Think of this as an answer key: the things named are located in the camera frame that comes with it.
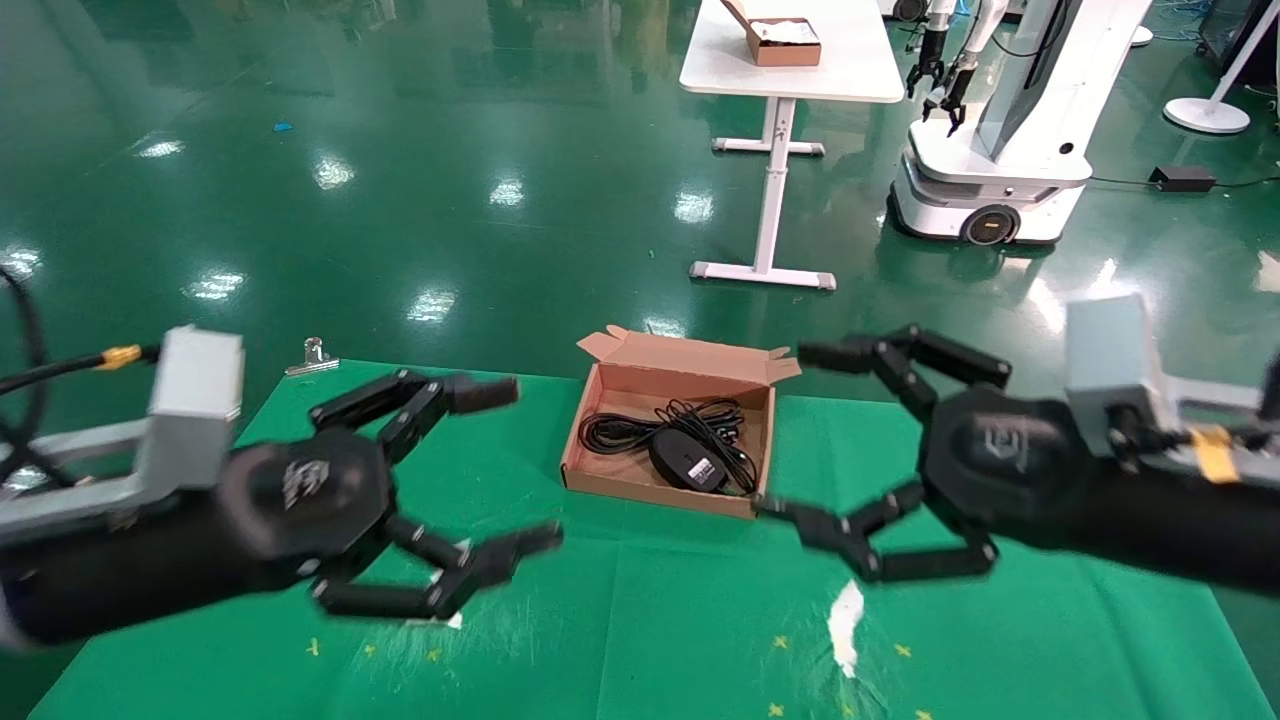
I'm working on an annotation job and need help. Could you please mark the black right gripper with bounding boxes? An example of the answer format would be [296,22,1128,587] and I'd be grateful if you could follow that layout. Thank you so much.
[757,323,1111,584]

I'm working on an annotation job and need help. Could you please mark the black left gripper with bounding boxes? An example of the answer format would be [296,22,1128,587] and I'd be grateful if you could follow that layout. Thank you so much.
[215,370,564,621]

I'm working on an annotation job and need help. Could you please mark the black power cable with plug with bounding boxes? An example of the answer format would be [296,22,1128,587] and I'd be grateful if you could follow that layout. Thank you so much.
[578,405,701,459]

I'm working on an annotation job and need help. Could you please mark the black adapter with thin cable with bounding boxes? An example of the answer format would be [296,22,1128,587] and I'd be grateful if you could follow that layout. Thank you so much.
[648,398,759,496]

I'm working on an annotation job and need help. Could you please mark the open brown cardboard box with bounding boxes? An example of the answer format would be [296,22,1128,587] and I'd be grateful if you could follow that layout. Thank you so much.
[560,325,803,521]

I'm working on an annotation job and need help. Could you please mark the small cardboard box white contents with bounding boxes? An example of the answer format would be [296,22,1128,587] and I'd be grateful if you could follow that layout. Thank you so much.
[720,0,823,68]

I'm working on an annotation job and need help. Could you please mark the green table cloth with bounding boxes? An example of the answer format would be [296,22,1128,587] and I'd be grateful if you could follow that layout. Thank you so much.
[30,360,1276,720]

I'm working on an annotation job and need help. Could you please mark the metal binder clip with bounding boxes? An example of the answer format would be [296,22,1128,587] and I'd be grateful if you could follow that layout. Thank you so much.
[285,337,341,377]

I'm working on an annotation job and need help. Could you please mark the white wheeled robot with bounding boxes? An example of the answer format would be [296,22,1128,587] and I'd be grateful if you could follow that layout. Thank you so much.
[888,0,1151,247]

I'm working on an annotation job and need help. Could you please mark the white standing table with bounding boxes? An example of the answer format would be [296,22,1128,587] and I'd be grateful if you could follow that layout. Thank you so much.
[679,0,906,291]

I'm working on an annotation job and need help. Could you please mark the black power brick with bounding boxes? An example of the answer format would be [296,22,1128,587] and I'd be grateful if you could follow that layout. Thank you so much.
[1148,165,1217,194]

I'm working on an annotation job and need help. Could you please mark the white round-base floor stand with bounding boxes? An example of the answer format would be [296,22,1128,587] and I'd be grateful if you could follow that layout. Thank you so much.
[1163,0,1280,135]

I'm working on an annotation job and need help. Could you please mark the black cabinet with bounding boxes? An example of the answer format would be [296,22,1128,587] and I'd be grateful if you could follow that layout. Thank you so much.
[1195,0,1280,71]

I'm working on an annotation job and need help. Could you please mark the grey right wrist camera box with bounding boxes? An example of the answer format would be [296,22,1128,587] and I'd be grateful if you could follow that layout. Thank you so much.
[1065,293,1181,461]

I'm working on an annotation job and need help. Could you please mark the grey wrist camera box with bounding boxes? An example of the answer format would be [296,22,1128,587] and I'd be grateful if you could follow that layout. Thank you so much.
[135,325,244,491]
[1065,293,1181,461]

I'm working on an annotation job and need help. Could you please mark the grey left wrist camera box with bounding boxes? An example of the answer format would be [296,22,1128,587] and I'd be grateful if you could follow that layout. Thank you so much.
[135,325,244,491]

